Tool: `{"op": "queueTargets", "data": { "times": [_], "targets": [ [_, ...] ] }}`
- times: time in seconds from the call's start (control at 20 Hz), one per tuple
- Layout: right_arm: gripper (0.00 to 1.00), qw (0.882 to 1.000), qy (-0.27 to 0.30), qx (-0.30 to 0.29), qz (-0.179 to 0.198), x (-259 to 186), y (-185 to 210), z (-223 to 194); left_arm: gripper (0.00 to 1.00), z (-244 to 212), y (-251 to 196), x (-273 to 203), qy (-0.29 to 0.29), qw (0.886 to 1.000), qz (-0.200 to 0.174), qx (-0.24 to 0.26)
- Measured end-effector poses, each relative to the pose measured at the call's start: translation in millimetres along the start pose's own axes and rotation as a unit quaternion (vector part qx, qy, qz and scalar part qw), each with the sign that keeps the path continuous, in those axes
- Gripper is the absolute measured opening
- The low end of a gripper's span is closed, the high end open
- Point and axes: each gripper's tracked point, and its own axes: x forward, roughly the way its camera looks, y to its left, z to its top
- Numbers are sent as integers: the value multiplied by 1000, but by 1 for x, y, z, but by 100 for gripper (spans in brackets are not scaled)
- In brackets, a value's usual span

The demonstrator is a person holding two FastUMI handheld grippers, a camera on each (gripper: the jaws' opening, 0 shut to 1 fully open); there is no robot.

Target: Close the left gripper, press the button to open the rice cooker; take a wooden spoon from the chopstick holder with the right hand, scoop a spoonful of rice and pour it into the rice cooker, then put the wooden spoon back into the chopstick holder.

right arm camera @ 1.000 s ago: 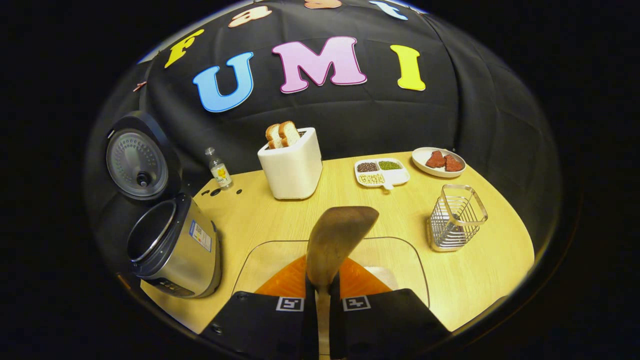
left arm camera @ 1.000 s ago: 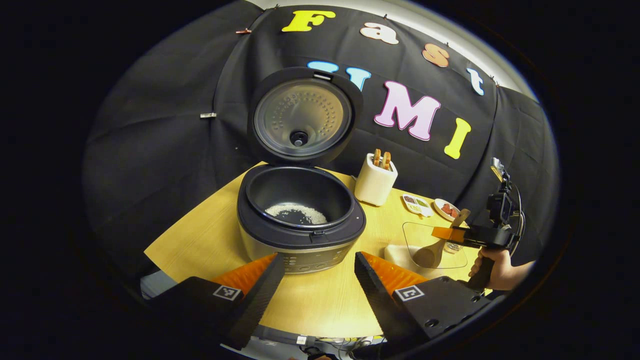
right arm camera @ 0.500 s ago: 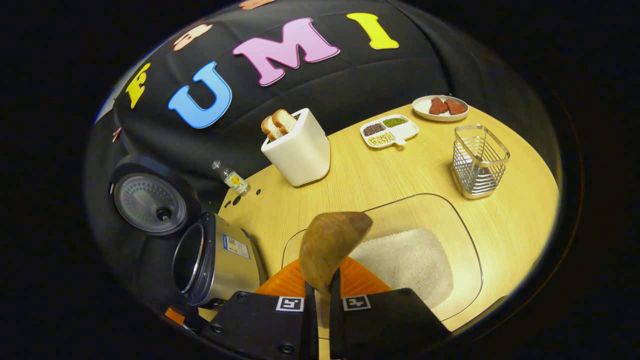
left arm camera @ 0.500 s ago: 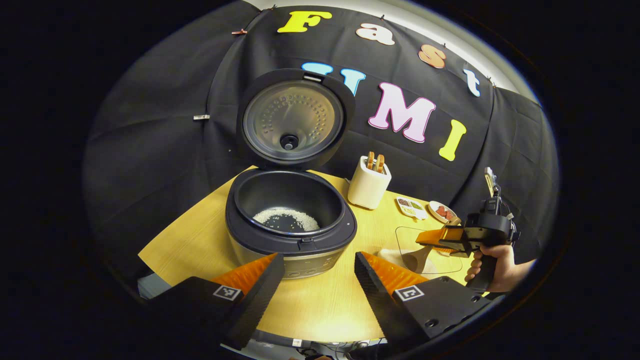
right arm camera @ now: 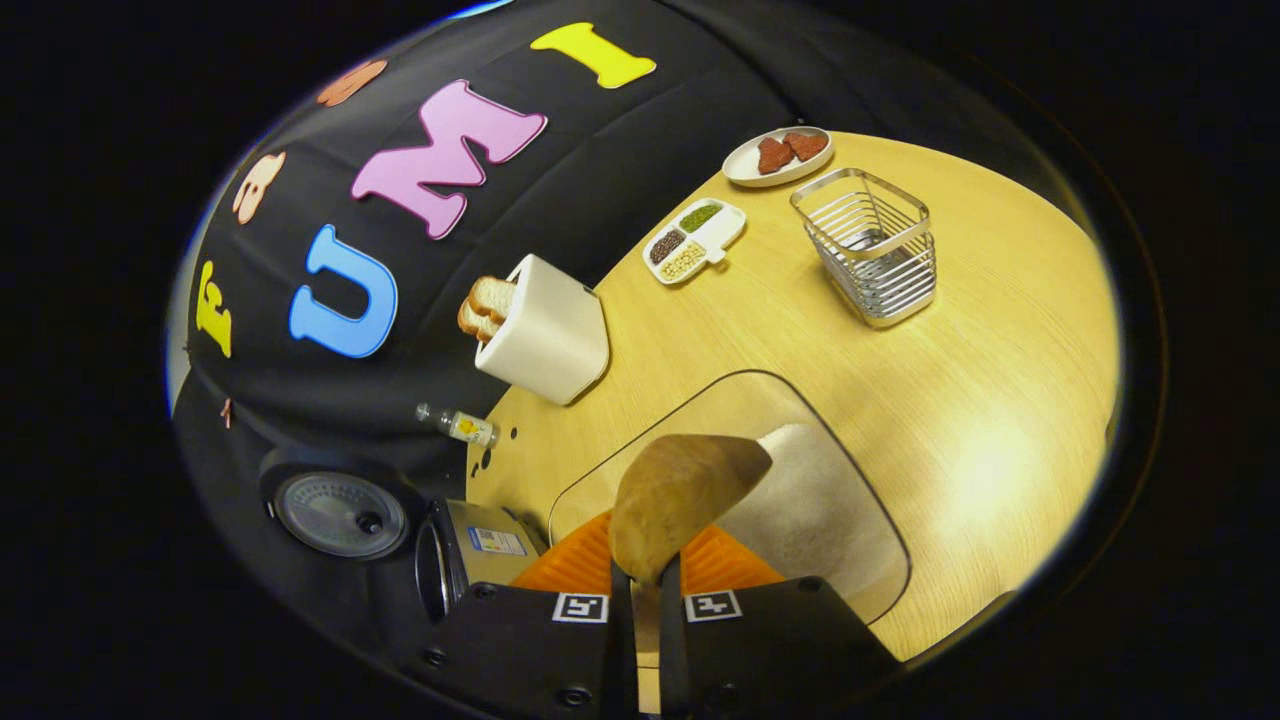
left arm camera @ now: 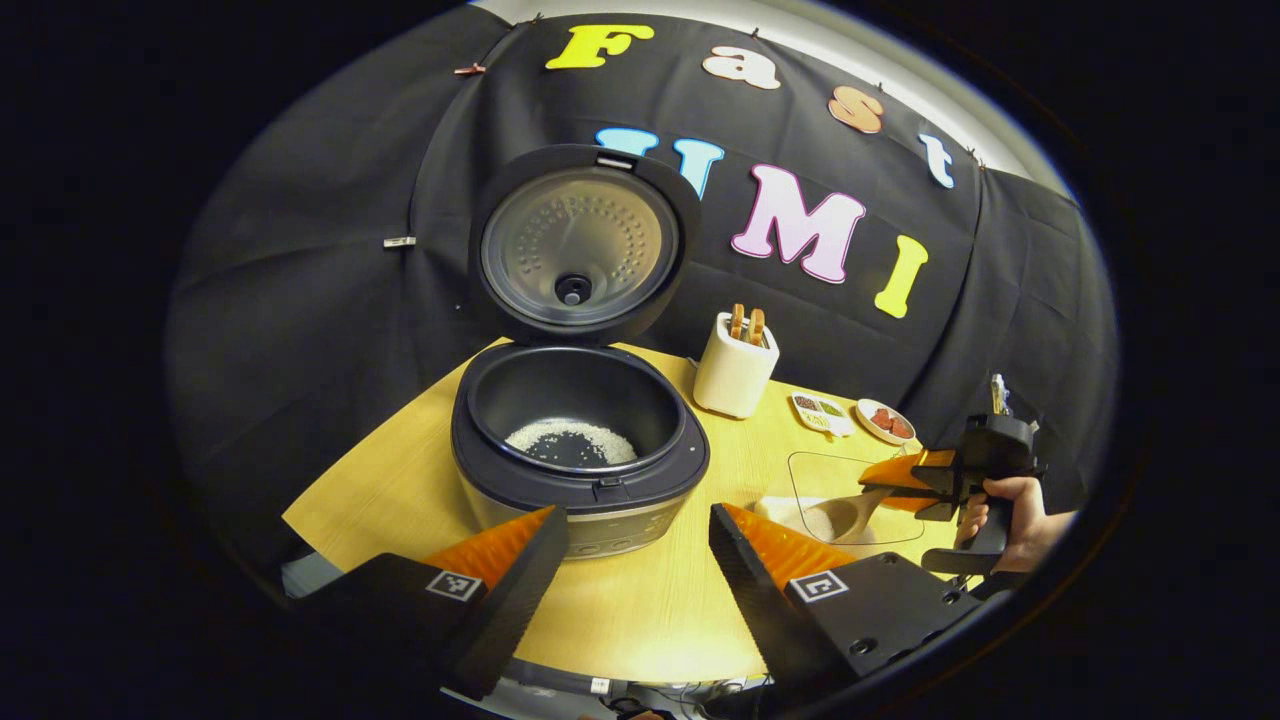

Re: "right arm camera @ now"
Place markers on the black rice cooker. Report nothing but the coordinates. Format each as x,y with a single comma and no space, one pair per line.
470,545

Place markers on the bread slice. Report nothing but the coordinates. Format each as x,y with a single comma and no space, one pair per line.
493,296
475,322

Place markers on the small glass bottle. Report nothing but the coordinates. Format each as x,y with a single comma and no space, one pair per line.
465,427

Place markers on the wooden spoon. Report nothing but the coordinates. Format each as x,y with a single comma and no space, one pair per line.
675,495

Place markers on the white divided dish of beans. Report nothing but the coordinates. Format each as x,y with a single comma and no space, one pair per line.
695,240

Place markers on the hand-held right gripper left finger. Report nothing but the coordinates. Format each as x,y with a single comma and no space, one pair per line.
520,640

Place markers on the small white plate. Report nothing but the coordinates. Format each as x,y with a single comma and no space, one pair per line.
740,170

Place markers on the white toaster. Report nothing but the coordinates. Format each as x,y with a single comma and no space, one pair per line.
550,335

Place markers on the red meat slice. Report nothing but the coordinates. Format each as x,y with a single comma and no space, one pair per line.
774,156
806,146

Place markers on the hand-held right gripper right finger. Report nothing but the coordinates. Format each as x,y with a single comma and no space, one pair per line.
780,640

